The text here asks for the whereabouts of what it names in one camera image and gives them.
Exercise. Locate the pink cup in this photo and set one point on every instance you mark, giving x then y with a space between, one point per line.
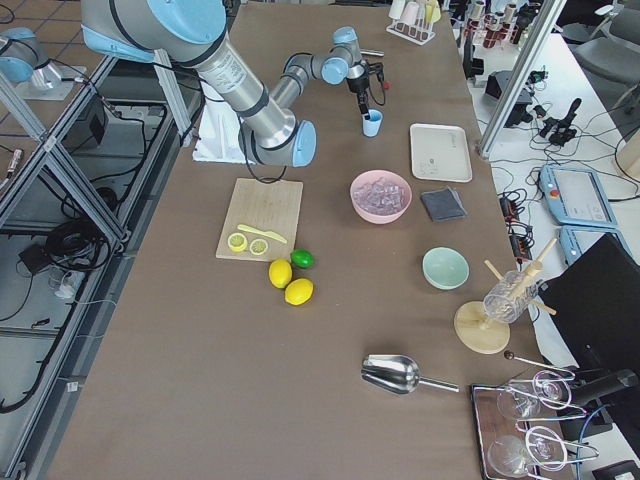
410 13

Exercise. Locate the green ceramic bowl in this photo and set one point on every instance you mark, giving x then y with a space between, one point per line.
445 268

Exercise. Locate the pink bowl of ice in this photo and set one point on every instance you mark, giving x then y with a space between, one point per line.
380 196

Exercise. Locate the blue teach pendant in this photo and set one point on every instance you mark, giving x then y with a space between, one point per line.
576 197

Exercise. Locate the grey folded cloth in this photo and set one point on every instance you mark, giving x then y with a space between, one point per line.
443 205

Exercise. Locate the yellow cup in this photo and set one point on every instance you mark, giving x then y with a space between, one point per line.
432 11

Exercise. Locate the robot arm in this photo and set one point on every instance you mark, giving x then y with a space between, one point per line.
194 35

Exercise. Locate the cream rabbit tray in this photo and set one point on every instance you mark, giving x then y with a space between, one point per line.
439 153

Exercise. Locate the wine glass upper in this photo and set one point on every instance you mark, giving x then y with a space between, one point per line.
523 399

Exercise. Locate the whole yellow lemon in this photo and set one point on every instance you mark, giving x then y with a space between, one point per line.
299 291
280 273

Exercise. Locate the lemon half lower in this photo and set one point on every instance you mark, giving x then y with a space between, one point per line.
237 242

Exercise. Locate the green lime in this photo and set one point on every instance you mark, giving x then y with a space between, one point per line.
302 258

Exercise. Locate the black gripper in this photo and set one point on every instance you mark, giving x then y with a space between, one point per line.
357 86

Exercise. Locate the lemon half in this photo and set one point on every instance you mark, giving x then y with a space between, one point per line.
237 242
258 246

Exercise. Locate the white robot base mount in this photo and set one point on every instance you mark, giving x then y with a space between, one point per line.
218 135

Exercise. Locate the steel muddler black tip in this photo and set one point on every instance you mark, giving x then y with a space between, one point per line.
371 53

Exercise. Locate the steel ice scoop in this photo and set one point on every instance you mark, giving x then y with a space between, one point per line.
398 374

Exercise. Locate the yellow plastic knife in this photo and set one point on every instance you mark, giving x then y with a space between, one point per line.
265 233

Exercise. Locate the white cup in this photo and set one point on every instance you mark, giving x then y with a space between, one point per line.
396 9

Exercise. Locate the white wire cup rack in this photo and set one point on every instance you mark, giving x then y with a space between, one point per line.
419 34

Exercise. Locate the wine glass lower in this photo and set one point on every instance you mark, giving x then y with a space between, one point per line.
539 452

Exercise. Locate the clear glass mug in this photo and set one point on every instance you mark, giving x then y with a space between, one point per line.
510 297

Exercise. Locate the wooden cutting board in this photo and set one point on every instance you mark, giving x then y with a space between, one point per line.
265 207

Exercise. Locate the wine glass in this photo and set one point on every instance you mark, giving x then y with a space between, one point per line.
523 399
539 452

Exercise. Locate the light blue cup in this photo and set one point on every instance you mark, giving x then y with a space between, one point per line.
371 123

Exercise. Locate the lemon half upper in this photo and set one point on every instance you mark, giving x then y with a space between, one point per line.
258 246

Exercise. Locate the wooden cup stand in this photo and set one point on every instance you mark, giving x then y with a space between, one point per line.
483 326

